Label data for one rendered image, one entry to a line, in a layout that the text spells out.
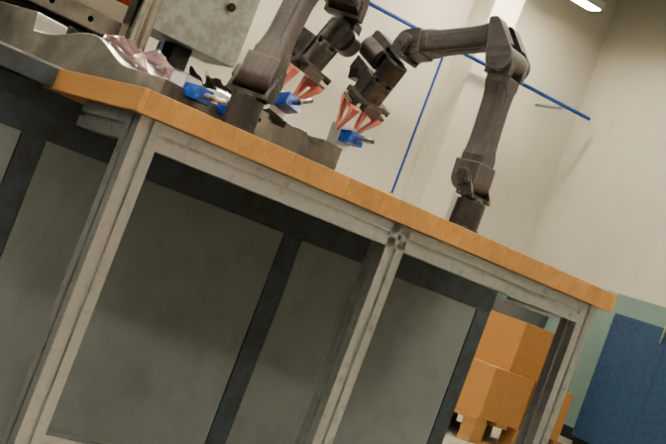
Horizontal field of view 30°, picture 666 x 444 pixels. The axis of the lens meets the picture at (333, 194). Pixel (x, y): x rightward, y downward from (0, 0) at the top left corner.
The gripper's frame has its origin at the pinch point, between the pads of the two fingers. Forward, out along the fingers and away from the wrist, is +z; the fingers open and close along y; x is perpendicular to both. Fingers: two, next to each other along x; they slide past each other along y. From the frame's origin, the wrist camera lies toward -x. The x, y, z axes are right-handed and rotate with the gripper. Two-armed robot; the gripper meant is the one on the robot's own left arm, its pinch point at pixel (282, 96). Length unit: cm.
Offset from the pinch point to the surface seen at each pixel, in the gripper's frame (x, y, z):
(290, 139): 4.4, -5.6, 5.7
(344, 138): -9.8, -25.8, -1.2
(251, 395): 21, -29, 53
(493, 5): -654, -507, -155
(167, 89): 18.6, 31.2, 11.7
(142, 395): 24, -5, 63
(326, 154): 3.5, -15.6, 3.5
